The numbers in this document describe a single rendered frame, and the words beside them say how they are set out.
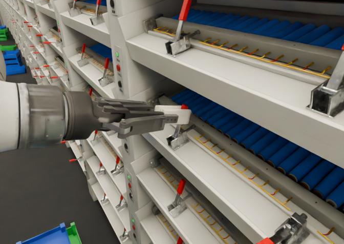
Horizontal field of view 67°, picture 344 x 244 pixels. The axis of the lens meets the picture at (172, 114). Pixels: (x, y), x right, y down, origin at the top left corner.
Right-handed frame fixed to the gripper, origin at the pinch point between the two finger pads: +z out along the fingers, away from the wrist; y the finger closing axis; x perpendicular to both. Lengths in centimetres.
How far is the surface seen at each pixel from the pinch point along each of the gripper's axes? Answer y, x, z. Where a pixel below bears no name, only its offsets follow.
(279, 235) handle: 26.6, -5.2, 0.1
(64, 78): -114, -24, 7
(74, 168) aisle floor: -127, -95, 22
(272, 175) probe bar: 19.9, -2.0, 6.3
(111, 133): -42.3, -24.6, 7.7
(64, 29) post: -88, 5, -1
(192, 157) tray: 5.5, -6.7, 2.9
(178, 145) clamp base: 1.0, -6.4, 2.6
